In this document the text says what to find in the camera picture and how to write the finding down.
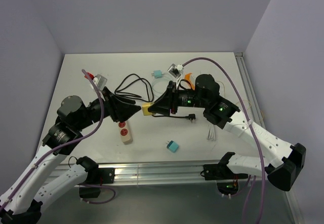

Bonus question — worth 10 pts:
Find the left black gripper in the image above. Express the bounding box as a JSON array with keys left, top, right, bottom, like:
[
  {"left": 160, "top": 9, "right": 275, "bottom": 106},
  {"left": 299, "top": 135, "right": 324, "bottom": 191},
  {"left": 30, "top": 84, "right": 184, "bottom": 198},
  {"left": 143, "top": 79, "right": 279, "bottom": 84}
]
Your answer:
[{"left": 75, "top": 86, "right": 141, "bottom": 130}]

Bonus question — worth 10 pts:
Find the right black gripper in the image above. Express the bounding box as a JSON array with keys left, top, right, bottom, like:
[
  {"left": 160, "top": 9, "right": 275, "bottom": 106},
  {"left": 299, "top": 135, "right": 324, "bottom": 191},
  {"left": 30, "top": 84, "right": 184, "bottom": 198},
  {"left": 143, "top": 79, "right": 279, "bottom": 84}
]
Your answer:
[{"left": 148, "top": 80, "right": 208, "bottom": 116}]

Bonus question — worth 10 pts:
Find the yellow olive charger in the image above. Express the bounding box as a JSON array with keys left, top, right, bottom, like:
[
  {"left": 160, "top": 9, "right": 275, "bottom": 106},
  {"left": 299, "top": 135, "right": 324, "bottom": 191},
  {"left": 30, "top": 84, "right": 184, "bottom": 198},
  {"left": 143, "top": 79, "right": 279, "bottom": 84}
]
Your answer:
[{"left": 141, "top": 102, "right": 154, "bottom": 116}]

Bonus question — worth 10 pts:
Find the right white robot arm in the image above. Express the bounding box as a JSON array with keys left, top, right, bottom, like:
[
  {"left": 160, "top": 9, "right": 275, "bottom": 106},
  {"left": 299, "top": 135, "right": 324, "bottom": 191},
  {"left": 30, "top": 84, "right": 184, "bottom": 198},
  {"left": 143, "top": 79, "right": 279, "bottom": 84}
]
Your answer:
[{"left": 147, "top": 74, "right": 306, "bottom": 192}]

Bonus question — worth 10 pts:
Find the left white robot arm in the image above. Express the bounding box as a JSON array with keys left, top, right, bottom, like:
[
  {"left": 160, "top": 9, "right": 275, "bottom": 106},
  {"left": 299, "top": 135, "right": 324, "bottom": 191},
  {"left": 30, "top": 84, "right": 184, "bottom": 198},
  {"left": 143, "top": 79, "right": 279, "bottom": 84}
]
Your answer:
[{"left": 1, "top": 88, "right": 141, "bottom": 223}]

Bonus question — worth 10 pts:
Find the beige red power strip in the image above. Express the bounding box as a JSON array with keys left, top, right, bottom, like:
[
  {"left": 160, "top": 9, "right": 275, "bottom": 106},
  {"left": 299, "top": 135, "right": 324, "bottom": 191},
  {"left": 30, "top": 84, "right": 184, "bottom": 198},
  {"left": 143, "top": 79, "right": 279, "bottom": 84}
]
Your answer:
[{"left": 118, "top": 121, "right": 133, "bottom": 144}]

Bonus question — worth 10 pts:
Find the light teal charger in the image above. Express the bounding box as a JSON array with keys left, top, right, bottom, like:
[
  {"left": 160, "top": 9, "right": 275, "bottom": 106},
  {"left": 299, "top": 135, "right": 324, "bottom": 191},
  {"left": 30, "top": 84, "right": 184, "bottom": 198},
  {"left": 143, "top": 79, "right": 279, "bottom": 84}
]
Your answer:
[{"left": 151, "top": 70, "right": 163, "bottom": 79}]

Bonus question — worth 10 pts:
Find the orange power strip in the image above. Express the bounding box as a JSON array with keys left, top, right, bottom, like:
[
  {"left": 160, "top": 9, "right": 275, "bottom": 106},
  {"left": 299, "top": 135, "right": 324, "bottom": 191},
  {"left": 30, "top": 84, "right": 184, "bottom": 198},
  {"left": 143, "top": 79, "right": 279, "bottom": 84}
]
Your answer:
[{"left": 184, "top": 73, "right": 195, "bottom": 90}]

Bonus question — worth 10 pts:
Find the dark teal charger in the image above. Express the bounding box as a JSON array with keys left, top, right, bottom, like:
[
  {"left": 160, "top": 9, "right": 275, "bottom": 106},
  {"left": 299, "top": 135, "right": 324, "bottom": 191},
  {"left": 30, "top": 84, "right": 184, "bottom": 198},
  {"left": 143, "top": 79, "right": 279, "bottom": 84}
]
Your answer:
[{"left": 166, "top": 140, "right": 179, "bottom": 153}]

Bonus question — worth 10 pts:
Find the black power cable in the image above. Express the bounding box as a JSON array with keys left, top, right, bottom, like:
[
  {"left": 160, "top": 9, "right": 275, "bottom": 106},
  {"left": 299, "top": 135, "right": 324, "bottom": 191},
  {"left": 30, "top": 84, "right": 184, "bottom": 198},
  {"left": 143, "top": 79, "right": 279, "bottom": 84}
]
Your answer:
[{"left": 114, "top": 73, "right": 198, "bottom": 124}]

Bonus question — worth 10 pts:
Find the light teal usb cable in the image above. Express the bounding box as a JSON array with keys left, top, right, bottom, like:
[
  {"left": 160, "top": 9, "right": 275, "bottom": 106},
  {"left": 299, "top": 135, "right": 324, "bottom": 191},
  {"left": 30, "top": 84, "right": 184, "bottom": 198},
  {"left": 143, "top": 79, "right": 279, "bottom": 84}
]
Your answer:
[{"left": 151, "top": 73, "right": 173, "bottom": 98}]

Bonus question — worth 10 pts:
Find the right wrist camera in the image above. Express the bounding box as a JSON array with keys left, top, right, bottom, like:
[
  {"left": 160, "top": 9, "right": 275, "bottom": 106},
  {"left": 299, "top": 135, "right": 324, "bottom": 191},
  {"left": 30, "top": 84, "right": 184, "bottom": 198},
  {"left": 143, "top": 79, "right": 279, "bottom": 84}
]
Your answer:
[{"left": 168, "top": 64, "right": 183, "bottom": 80}]

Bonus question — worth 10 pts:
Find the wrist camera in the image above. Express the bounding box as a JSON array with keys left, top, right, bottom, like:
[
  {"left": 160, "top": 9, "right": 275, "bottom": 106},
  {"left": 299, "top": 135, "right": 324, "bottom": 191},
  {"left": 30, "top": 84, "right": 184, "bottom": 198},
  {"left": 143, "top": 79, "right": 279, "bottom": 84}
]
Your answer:
[
  {"left": 168, "top": 64, "right": 183, "bottom": 80},
  {"left": 88, "top": 73, "right": 107, "bottom": 91}
]

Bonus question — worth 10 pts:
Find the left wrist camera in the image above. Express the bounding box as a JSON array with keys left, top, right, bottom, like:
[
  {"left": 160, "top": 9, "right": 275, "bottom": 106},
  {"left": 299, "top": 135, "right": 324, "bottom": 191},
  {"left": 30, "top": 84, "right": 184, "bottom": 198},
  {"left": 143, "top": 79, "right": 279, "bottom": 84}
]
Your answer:
[{"left": 88, "top": 73, "right": 107, "bottom": 91}]

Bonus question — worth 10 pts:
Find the white power strip cable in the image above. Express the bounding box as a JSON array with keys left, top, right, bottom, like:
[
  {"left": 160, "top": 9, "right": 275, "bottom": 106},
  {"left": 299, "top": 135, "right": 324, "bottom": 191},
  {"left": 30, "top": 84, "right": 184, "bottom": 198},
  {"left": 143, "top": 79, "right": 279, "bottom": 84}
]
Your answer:
[{"left": 207, "top": 122, "right": 218, "bottom": 141}]

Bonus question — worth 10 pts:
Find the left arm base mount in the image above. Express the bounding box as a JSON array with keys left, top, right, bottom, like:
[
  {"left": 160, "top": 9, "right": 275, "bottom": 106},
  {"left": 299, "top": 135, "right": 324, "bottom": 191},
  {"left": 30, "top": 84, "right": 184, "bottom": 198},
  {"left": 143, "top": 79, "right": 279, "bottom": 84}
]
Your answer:
[{"left": 78, "top": 168, "right": 115, "bottom": 200}]

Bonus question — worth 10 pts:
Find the aluminium front rail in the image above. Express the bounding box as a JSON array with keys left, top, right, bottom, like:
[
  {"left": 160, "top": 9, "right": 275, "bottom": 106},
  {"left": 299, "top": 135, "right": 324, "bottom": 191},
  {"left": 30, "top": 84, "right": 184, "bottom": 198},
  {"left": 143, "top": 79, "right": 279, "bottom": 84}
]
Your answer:
[{"left": 50, "top": 159, "right": 290, "bottom": 185}]

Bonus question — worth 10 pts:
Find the aluminium rail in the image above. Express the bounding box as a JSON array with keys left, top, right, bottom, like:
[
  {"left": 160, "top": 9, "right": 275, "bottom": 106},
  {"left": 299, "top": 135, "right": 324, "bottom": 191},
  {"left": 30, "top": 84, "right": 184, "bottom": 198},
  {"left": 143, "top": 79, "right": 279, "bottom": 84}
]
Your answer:
[
  {"left": 234, "top": 53, "right": 265, "bottom": 127},
  {"left": 50, "top": 159, "right": 290, "bottom": 185}
]

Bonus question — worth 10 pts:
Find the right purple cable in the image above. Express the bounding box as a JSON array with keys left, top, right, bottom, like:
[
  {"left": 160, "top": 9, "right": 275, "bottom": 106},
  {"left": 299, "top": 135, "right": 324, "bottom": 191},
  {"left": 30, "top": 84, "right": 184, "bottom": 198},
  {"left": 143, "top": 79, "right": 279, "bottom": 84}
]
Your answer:
[{"left": 182, "top": 56, "right": 268, "bottom": 224}]

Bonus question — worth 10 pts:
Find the purple cable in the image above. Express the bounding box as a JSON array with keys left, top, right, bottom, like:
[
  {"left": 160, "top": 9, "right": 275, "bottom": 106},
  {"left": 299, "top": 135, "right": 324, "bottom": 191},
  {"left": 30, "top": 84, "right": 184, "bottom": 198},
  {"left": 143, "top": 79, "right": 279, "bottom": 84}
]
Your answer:
[
  {"left": 182, "top": 56, "right": 268, "bottom": 224},
  {"left": 0, "top": 68, "right": 117, "bottom": 209}
]

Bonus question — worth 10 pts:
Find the aluminium right rail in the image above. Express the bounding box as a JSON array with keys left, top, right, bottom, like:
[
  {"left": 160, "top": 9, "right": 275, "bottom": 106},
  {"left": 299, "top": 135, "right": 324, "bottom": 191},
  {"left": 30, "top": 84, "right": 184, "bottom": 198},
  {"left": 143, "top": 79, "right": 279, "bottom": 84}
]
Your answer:
[{"left": 234, "top": 53, "right": 265, "bottom": 127}]

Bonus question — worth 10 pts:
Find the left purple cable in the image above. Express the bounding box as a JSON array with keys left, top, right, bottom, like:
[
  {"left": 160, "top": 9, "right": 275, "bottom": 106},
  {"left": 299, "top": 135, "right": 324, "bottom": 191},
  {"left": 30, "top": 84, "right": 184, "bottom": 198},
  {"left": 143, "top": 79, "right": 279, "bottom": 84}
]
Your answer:
[{"left": 0, "top": 68, "right": 117, "bottom": 209}]

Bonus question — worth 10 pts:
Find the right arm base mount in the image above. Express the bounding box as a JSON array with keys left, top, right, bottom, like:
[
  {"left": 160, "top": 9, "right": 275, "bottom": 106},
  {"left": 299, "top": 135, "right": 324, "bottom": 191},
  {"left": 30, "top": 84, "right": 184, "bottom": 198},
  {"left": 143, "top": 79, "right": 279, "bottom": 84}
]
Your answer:
[{"left": 200, "top": 164, "right": 251, "bottom": 197}]

